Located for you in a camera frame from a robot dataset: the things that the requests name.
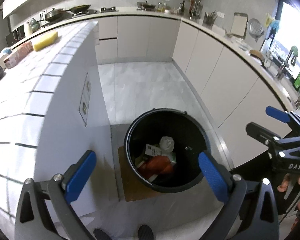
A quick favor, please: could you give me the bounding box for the yellow sponge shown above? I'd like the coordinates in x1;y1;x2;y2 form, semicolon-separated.
31;31;58;51

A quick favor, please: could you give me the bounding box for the blue patterned paper cup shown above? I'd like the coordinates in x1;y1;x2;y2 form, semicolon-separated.
0;47;12;69

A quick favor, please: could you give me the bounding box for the crumpled white paper trash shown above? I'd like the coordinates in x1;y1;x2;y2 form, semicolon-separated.
159;137;174;153

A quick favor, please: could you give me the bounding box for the orange wrapper trash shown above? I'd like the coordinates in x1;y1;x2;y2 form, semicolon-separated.
138;155;173;179

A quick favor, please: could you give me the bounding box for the black round trash bin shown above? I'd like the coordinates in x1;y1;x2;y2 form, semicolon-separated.
124;108;211;193

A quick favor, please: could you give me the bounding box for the white label paper trash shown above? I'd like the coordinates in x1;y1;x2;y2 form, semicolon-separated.
145;144;162;157

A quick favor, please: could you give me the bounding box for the right hand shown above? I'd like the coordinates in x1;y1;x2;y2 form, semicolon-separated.
277;173;300;212

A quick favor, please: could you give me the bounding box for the brown cardboard mat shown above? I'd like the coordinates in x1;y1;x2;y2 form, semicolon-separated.
118;146;162;202

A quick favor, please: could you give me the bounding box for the chrome sink faucet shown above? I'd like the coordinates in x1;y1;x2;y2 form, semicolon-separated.
276;46;298;80

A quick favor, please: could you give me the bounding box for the black shoe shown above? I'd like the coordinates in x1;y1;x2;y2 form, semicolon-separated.
138;225;154;240

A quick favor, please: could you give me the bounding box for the round metal strainer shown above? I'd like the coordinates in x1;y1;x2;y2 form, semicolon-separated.
247;18;264;42

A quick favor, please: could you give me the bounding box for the white cutting board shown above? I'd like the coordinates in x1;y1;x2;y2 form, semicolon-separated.
231;12;248;38

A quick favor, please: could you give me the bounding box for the white checkered tablecloth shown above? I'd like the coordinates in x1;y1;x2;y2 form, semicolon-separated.
0;21;98;218

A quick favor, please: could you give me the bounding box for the knife block with utensils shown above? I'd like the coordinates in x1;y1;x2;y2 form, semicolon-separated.
203;11;217;26

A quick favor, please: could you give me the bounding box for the red white carton box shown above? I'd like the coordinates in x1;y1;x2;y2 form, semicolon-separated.
4;41;33;69

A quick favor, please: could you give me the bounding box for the black microwave oven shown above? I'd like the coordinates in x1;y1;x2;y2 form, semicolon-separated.
6;25;25;47

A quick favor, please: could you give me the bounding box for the covered grey cooking pot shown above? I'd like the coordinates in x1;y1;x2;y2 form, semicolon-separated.
44;8;72;22

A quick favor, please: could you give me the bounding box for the black wok on stove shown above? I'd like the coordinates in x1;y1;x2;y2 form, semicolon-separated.
69;5;90;14

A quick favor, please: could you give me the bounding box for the wall power socket panel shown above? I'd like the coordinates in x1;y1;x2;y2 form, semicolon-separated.
79;74;92;126

